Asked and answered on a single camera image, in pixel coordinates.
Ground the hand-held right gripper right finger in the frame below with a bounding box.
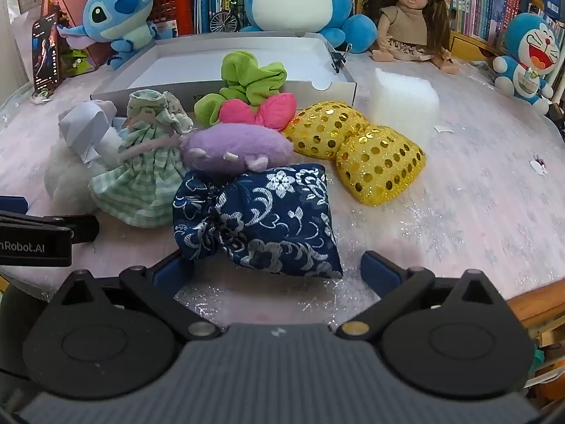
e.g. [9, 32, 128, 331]
[334, 250, 507, 342]

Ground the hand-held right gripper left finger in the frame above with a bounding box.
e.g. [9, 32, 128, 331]
[48, 253, 222, 342]

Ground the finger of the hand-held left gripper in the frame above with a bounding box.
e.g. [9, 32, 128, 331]
[0, 213, 100, 245]
[0, 196, 29, 215]

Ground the white fluffy plush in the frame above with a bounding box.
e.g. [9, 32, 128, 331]
[44, 126, 127, 215]

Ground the green floral cloth doll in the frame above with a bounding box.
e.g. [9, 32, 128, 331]
[88, 89, 195, 229]

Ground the white cloth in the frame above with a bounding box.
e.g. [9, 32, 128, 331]
[58, 100, 119, 164]

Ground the yellow sequin bow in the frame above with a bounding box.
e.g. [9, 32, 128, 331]
[282, 101, 427, 206]

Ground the navy floral pouch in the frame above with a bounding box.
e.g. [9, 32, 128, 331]
[172, 163, 344, 279]

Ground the purple plush mouse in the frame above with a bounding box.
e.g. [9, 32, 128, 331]
[117, 123, 295, 174]

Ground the pink fabric bow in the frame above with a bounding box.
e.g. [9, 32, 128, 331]
[219, 93, 298, 132]

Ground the white cardboard box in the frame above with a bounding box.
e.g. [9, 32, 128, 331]
[90, 31, 356, 118]

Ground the green scrunchie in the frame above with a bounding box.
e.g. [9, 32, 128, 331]
[193, 51, 288, 127]

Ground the black binder clip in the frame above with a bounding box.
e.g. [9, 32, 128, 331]
[326, 43, 352, 74]

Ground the blue alien plush toy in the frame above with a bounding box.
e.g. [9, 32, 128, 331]
[57, 0, 160, 71]

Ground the yellow wooden box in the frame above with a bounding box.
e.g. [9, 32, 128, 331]
[450, 32, 505, 63]

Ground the red plastic crate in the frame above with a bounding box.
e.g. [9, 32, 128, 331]
[150, 0, 195, 39]

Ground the miniature bicycle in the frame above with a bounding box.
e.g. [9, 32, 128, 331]
[209, 0, 246, 34]

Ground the brown-haired baby doll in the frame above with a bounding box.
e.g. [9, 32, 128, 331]
[362, 0, 464, 76]

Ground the blue robot cat plush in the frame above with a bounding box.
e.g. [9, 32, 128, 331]
[492, 12, 564, 116]

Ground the round blue mouse plush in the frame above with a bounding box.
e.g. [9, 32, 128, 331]
[227, 0, 379, 54]

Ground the row of upright books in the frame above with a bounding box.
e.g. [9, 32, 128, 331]
[194, 0, 530, 49]

